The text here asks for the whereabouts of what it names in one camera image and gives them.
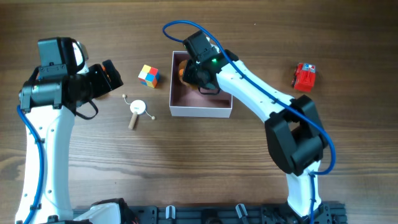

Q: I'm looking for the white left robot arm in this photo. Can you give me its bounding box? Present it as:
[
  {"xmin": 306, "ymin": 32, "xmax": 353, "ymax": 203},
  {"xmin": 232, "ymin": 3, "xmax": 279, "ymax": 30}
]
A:
[{"xmin": 15, "ymin": 37, "xmax": 123, "ymax": 223}]

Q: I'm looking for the red toy car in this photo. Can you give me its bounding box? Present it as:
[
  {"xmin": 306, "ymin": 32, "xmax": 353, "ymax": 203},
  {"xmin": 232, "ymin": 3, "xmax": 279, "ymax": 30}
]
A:
[{"xmin": 292, "ymin": 63, "xmax": 316, "ymax": 92}]

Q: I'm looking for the blue yellow duck toy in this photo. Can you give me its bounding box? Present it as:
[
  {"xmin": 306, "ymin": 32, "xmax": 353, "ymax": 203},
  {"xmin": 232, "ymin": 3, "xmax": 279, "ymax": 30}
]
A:
[{"xmin": 101, "ymin": 65, "xmax": 111, "ymax": 82}]

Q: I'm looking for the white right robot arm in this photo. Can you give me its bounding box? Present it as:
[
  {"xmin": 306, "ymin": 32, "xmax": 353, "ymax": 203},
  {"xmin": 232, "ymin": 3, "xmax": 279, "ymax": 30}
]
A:
[{"xmin": 182, "ymin": 31, "xmax": 328, "ymax": 222}]

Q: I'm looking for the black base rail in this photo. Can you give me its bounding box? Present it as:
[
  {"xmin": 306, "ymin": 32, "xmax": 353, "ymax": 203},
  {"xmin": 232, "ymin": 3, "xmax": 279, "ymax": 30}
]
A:
[{"xmin": 70, "ymin": 203, "xmax": 348, "ymax": 224}]

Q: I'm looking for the colourful two-by-two puzzle cube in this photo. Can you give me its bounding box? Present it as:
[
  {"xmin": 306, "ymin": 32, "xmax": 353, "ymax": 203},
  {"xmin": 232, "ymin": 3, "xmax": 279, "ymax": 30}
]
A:
[{"xmin": 138, "ymin": 65, "xmax": 160, "ymax": 88}]

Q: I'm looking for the white wooden rattle drum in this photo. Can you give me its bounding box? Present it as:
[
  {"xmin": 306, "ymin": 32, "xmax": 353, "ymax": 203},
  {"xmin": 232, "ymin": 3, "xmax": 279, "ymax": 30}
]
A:
[{"xmin": 122, "ymin": 94, "xmax": 156, "ymax": 130}]

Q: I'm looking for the white box pink interior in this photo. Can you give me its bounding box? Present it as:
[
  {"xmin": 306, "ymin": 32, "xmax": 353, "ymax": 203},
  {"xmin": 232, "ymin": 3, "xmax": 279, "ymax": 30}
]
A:
[{"xmin": 169, "ymin": 51, "xmax": 233, "ymax": 118}]

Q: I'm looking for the brown plush toy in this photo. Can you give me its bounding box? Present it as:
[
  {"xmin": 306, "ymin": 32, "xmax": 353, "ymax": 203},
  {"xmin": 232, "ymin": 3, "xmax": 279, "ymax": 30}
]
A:
[{"xmin": 178, "ymin": 60, "xmax": 198, "ymax": 90}]

